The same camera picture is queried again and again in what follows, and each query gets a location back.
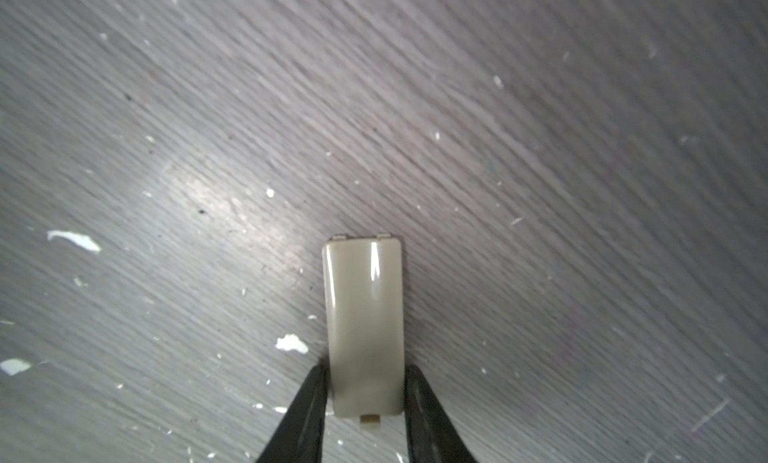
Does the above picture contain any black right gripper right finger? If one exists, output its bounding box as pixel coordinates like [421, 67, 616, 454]
[404, 365, 476, 463]

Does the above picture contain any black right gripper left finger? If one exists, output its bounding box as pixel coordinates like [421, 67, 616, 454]
[256, 363, 329, 463]

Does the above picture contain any remote battery cover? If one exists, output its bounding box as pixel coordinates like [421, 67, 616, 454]
[322, 234, 405, 430]

